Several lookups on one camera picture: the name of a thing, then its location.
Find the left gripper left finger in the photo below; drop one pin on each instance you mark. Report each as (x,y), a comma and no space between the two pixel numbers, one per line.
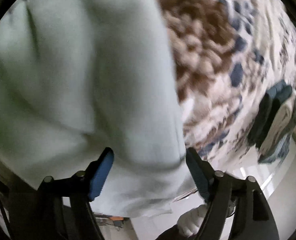
(45,218)

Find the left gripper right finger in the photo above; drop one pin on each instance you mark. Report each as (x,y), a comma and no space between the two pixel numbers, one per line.
(228,196)

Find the light green fleece pants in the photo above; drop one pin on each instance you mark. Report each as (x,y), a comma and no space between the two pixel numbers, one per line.
(77,76)

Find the white gloved hand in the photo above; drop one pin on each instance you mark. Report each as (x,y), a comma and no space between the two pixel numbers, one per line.
(190,222)

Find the white bed headboard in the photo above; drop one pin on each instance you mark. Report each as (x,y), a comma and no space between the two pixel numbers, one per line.
(278,181)

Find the stack of folded jeans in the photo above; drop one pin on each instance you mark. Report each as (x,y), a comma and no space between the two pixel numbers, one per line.
(274,123)

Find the floral quilted bed cover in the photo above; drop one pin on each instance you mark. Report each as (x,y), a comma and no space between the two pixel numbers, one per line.
(227,54)

